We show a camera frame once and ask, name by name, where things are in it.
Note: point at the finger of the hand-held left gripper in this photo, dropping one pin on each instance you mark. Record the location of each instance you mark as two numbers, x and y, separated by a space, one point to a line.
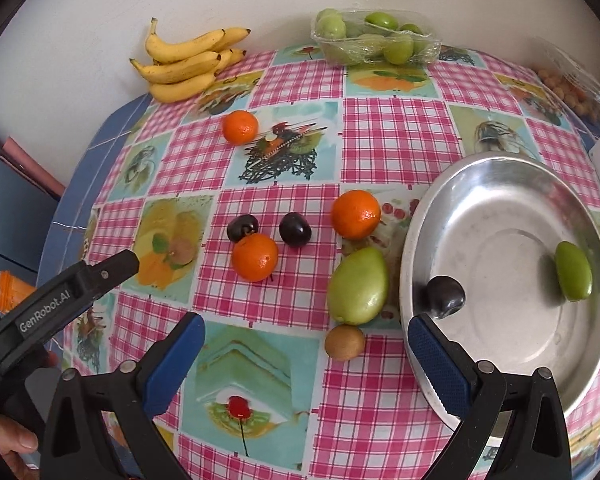
80 282

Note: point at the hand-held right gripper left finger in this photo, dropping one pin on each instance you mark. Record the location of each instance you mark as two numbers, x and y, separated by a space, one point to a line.
175 360

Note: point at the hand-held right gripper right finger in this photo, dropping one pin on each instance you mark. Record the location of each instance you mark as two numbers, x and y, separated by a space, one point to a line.
440 370

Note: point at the dark purple plum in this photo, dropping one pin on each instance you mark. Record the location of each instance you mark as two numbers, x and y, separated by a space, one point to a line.
445 295
295 228
240 225

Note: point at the brown kiwi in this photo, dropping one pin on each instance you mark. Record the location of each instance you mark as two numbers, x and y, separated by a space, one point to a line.
345 342

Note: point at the large green mango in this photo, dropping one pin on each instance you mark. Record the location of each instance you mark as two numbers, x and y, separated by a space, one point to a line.
357 285

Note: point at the medium orange tangerine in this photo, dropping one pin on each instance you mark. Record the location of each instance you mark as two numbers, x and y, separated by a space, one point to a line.
254 257

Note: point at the round metal bowl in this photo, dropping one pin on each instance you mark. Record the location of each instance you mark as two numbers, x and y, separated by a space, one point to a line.
495 240

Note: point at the large orange tangerine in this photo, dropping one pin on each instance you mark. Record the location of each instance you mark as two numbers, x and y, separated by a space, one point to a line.
356 213

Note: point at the bag of small fruits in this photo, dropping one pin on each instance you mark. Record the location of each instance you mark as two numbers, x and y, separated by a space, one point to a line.
565 85

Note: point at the person's left hand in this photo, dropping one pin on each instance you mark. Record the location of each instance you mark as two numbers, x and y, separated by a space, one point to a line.
5 442

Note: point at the pink board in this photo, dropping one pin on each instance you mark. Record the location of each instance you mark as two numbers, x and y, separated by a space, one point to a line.
30 165

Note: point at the small orange tangerine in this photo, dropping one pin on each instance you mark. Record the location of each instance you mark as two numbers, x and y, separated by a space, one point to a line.
240 127

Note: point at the yellow banana bunch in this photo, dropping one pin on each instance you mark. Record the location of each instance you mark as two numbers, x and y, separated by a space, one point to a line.
180 72

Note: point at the pink checked printed tablecloth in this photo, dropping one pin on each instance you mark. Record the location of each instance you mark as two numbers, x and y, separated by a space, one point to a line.
380 135

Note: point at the bag of green apples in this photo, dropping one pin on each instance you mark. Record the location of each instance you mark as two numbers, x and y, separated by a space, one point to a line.
430 47

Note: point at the pack of green jujubes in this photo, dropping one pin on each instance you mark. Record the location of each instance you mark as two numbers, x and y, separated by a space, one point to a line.
370 45

